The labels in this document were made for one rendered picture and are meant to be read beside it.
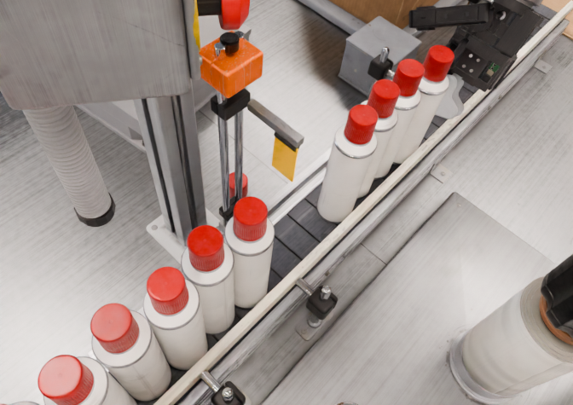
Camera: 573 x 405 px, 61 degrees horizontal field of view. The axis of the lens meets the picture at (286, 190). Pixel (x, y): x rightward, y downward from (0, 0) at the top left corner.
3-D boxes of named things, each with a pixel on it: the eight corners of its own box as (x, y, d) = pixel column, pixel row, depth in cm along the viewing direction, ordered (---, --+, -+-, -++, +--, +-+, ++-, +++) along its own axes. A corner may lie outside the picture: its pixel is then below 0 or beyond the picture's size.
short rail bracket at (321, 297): (315, 337, 66) (328, 306, 56) (298, 321, 67) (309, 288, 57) (330, 320, 68) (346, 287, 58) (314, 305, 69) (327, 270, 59)
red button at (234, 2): (192, -16, 23) (255, -20, 24) (184, -61, 25) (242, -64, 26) (197, 47, 26) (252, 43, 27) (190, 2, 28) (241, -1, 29)
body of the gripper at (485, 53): (481, 96, 67) (540, 13, 61) (429, 64, 69) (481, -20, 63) (493, 93, 73) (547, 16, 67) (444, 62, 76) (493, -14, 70)
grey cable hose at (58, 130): (93, 236, 45) (0, 61, 27) (70, 212, 46) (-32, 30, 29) (124, 213, 46) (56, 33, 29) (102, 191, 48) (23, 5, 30)
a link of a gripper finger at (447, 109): (434, 143, 72) (471, 89, 68) (402, 121, 74) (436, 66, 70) (440, 140, 75) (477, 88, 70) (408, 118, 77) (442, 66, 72)
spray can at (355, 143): (338, 230, 70) (369, 140, 53) (309, 209, 71) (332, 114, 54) (358, 207, 72) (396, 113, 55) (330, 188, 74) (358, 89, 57)
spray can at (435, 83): (403, 171, 77) (451, 73, 59) (375, 153, 78) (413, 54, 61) (419, 151, 79) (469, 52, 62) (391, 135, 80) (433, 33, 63)
